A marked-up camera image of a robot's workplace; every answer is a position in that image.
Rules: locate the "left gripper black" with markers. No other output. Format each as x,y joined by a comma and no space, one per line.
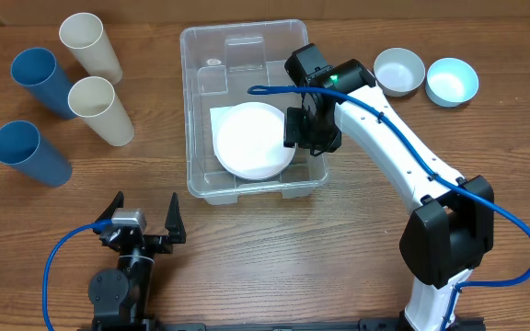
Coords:
175,226

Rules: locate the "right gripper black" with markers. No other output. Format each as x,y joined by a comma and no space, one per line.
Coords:
332,142

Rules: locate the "pink plate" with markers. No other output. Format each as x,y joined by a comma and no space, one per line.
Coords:
249,143

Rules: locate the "grey bowl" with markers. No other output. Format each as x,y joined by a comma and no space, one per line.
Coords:
399,71

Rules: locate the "beige cup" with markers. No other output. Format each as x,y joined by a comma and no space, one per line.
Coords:
84,35
93,99

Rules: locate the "light blue bowl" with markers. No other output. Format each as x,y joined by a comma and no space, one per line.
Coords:
451,82

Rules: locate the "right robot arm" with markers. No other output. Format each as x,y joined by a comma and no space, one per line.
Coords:
449,228

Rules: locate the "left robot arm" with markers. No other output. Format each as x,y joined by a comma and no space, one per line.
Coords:
120,295

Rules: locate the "clear plastic storage bin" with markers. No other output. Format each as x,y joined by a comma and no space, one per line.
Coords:
219,63

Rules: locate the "white label in bin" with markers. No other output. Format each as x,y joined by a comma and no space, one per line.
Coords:
217,115

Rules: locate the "blue cup near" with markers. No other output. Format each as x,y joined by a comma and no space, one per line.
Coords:
24,148

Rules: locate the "blue cup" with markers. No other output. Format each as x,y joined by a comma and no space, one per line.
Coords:
24,148
38,71

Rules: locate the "blue cup far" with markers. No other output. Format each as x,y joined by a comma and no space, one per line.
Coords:
38,71

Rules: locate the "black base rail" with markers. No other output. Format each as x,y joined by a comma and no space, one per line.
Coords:
364,324

